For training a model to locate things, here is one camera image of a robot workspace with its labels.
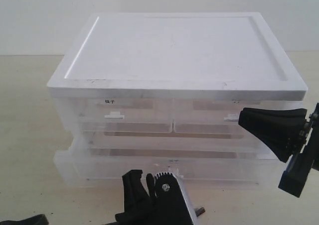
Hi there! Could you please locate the small drawer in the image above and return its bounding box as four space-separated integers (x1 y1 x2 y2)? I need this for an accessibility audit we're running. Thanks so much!
173 100 243 136
74 98 173 133

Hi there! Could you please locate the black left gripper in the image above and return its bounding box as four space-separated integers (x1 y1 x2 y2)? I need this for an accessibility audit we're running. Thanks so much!
115 169 198 225

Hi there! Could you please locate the top right small drawer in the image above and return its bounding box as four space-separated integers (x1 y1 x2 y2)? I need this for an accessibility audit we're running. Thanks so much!
173 100 243 136

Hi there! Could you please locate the white translucent drawer cabinet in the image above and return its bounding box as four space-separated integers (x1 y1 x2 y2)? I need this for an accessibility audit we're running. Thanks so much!
45 11 309 187

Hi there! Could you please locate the key bunch with blue fob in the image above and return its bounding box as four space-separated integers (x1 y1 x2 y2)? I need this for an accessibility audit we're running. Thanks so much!
195 207 206 217

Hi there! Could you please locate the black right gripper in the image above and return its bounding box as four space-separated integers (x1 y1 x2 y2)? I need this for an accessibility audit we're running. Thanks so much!
238 103 319 198

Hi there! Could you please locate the top left small drawer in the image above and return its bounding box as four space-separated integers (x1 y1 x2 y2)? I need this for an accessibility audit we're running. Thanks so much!
74 98 173 133

